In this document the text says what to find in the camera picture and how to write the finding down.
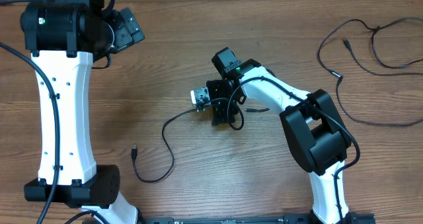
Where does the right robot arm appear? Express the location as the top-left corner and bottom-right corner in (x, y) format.
(190, 48), (357, 223)

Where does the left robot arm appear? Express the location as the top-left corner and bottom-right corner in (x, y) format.
(20, 0), (144, 223)

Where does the black cable with USB-A plug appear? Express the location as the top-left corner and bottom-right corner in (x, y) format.
(130, 106), (272, 184)

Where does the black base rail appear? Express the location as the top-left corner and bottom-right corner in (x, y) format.
(141, 212), (376, 224)

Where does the thin black cable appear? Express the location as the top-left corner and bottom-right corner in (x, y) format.
(335, 38), (423, 128)

